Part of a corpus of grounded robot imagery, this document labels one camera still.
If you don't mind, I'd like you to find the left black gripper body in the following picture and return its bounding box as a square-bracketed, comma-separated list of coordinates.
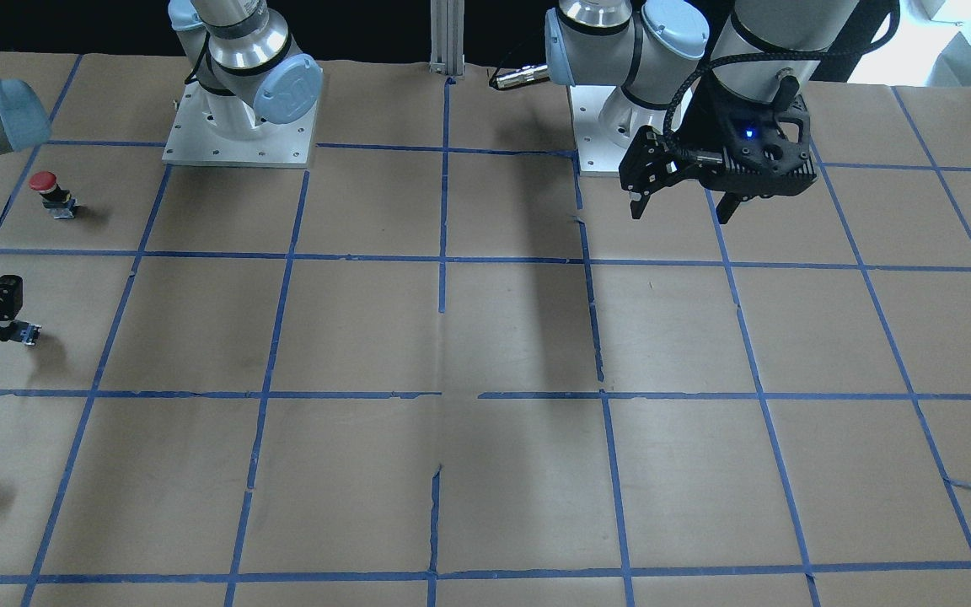
[678, 74, 818, 197]

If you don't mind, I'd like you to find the red push button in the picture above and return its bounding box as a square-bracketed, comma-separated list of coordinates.
[28, 170, 78, 220]

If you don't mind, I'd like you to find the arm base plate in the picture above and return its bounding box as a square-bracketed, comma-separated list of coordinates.
[162, 82, 320, 169]
[567, 85, 664, 178]

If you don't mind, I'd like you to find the silver cable connector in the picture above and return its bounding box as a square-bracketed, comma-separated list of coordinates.
[488, 64, 550, 91]

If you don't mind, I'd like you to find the aluminium frame post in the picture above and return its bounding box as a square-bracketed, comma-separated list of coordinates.
[429, 0, 465, 79]

